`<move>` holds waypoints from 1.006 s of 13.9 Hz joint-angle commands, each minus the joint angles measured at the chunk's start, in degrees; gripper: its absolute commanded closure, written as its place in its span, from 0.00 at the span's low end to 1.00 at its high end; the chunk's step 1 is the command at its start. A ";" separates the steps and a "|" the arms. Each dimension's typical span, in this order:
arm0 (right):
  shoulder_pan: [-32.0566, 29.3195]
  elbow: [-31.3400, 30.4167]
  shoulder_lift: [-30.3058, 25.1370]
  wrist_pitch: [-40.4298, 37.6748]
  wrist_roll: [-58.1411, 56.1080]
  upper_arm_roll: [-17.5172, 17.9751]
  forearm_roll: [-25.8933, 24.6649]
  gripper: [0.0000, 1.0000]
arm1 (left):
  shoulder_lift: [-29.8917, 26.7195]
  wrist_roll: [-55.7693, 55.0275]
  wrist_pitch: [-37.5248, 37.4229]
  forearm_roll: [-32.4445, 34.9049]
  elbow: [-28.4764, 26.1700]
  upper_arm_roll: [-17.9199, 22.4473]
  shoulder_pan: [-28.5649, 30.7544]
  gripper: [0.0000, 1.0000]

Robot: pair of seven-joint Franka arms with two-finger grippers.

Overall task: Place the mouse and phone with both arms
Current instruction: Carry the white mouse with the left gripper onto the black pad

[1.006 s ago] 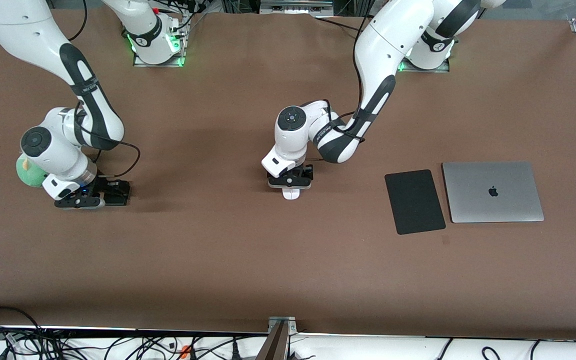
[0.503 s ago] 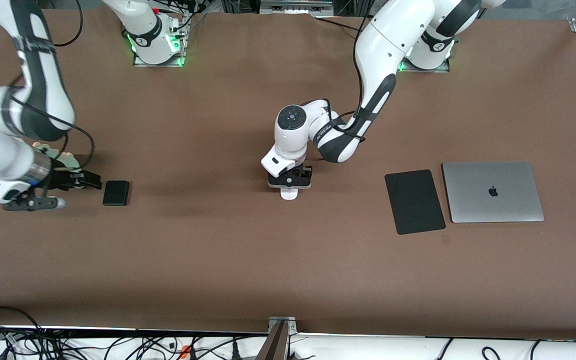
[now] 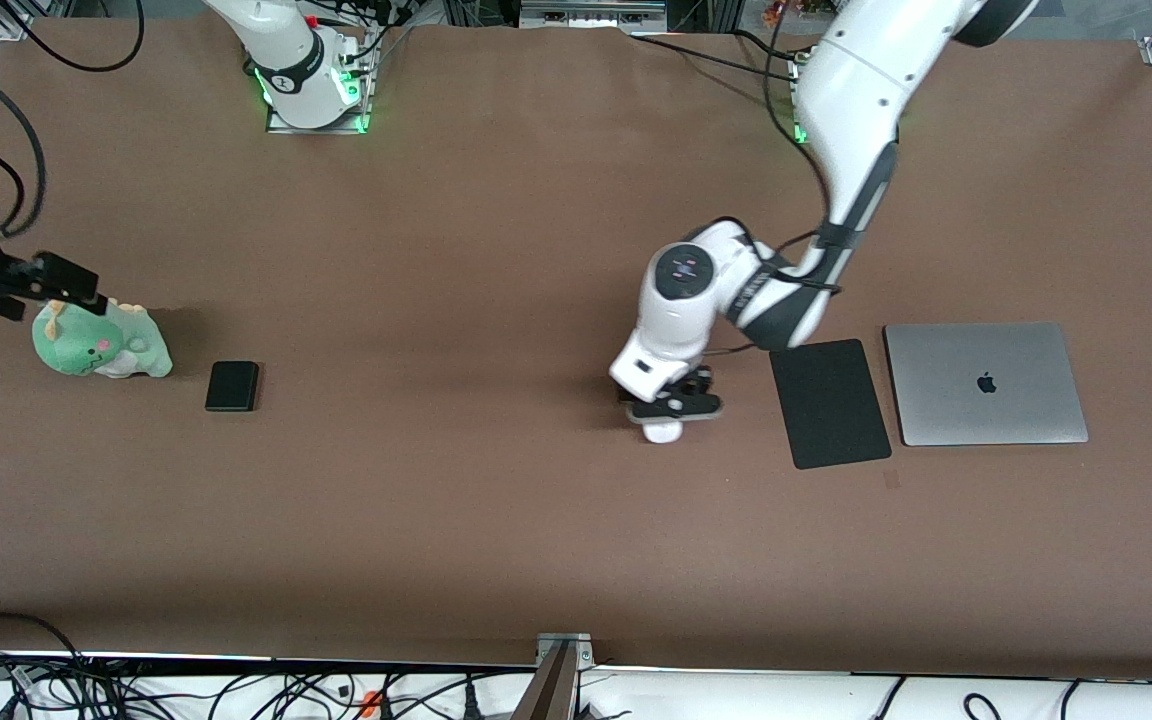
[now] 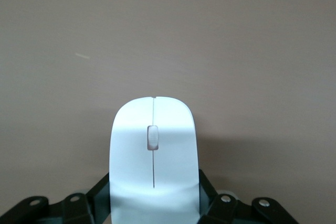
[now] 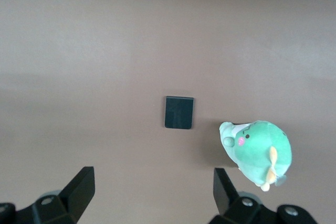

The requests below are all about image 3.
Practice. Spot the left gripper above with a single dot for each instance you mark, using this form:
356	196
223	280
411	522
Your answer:
700	381

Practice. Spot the black phone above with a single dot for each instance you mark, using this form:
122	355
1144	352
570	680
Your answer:
232	386

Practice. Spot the silver laptop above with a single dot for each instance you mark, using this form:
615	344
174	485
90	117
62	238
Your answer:
986	385

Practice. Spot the white computer mouse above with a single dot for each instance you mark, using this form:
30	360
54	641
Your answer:
663	433

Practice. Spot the green plush dinosaur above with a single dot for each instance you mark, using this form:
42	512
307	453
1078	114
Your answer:
96	350

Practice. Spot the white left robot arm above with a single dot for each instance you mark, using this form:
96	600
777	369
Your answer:
856	80

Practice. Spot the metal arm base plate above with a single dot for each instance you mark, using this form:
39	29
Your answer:
281	126

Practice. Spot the black mouse pad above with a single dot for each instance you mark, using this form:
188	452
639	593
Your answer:
831	405

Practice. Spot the aluminium frame rail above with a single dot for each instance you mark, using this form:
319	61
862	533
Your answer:
591	15

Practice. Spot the metal table edge bracket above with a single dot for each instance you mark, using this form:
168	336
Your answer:
561	670

